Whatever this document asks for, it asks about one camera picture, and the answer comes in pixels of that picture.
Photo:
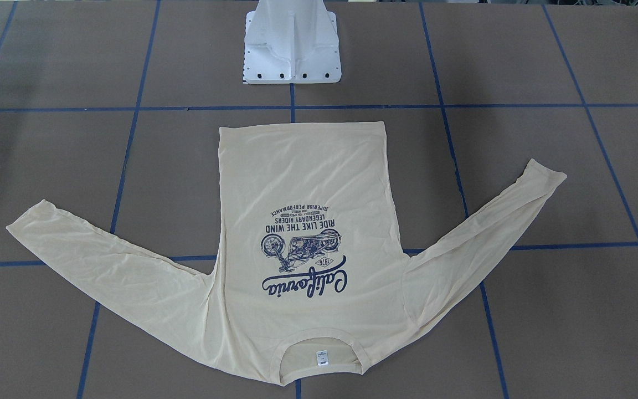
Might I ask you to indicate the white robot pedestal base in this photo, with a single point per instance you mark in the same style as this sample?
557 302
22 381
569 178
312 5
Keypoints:
291 42

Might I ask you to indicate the beige long-sleeve printed shirt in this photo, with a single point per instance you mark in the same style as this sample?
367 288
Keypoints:
310 277

